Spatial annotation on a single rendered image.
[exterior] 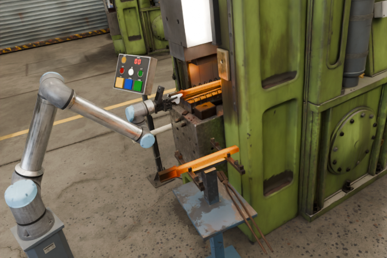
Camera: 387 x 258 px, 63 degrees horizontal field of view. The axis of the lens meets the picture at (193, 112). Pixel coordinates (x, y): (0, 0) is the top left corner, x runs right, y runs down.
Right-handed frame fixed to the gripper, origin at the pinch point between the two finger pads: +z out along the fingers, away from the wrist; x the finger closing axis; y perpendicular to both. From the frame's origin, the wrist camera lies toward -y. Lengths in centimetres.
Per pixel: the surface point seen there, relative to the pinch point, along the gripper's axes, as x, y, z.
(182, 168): 60, 9, -32
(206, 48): 7.5, -26.5, 18.8
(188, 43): 12.4, -34.1, 4.0
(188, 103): 4.9, 6.4, 2.7
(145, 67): -43.3, -8.2, -4.3
